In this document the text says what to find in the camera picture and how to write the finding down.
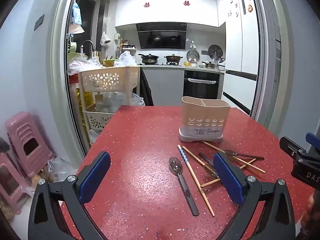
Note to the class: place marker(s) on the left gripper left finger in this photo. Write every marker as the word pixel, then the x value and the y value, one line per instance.
pixel 46 219

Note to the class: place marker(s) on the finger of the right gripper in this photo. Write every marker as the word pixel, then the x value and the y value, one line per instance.
pixel 312 139
pixel 290 147

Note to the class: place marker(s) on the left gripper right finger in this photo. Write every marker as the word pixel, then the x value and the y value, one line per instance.
pixel 276 220

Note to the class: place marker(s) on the wooden chopstick crossing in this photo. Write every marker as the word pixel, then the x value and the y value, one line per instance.
pixel 228 175

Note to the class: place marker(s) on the plain wooden chopstick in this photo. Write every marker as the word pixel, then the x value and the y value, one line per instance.
pixel 193 166

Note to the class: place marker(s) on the black handle steel spoon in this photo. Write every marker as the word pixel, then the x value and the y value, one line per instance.
pixel 176 168

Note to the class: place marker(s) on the blue patterned wooden chopstick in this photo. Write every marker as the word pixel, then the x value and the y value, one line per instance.
pixel 184 156

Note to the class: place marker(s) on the black kitchen faucet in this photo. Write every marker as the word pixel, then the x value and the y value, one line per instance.
pixel 87 47

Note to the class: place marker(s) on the person's right hand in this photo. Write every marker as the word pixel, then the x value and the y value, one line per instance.
pixel 310 219

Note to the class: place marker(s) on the pink plastic stool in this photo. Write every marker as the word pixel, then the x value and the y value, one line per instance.
pixel 28 143

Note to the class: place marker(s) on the beige utensil holder caddy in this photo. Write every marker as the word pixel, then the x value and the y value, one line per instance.
pixel 203 119

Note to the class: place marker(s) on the white refrigerator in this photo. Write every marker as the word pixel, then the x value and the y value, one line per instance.
pixel 242 52

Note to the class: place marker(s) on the built-in black oven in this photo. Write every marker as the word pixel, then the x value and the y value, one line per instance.
pixel 204 85

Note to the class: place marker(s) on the brown pot on stove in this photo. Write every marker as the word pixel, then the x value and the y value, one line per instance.
pixel 173 58

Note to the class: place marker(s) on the black garment hanging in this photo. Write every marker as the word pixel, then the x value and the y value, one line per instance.
pixel 145 90

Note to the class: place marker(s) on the beige plastic storage cart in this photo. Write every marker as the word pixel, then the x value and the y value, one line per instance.
pixel 89 87

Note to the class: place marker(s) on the black wok on stove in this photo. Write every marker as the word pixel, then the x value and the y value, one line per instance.
pixel 149 59

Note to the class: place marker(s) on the black range hood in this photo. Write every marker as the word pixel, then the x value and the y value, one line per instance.
pixel 162 35

